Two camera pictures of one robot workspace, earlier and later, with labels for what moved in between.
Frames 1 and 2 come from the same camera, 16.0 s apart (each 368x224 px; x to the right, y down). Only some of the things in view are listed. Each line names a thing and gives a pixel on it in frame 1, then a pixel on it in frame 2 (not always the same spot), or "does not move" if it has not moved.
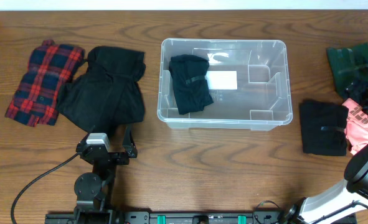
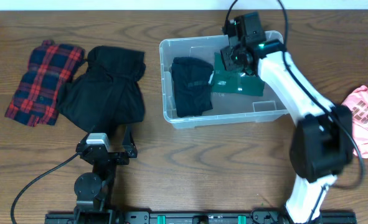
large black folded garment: [106, 92] does not move
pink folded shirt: [362, 129] does not move
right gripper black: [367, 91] → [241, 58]
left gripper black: [128, 151] does not move
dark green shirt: [350, 65] → [225, 81]
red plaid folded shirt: [35, 99] does not move
